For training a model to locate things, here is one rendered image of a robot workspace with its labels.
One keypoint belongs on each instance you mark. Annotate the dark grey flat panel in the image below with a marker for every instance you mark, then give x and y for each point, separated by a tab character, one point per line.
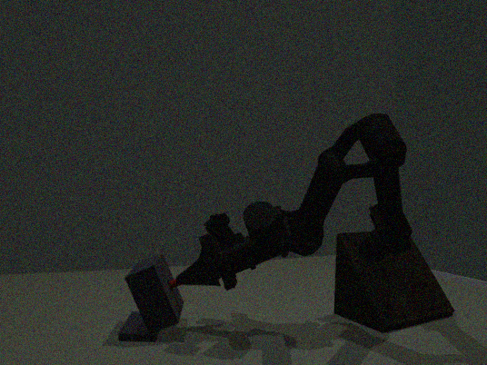
159	306

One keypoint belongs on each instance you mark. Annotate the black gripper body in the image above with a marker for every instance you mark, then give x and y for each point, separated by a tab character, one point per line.
230	259

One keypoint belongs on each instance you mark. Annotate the dark red peg with white band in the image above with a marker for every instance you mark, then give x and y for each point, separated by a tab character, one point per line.
174	283

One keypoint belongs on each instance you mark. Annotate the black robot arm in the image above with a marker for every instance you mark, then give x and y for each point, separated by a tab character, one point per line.
274	231

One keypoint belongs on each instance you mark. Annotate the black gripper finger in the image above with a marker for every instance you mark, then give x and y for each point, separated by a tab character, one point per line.
214	283
199	271

